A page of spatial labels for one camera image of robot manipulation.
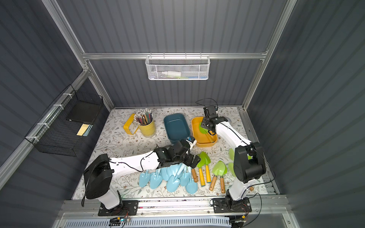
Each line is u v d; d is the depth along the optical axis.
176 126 1.08
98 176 0.43
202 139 0.99
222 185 0.79
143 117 0.92
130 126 0.99
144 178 0.84
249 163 0.48
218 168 0.85
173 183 0.81
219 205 0.74
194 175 0.83
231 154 0.92
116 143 0.99
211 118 0.69
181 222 0.77
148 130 0.96
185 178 0.82
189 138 0.71
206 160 0.89
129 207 0.73
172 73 0.93
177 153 0.62
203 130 1.05
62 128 0.75
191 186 0.80
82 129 0.76
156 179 0.82
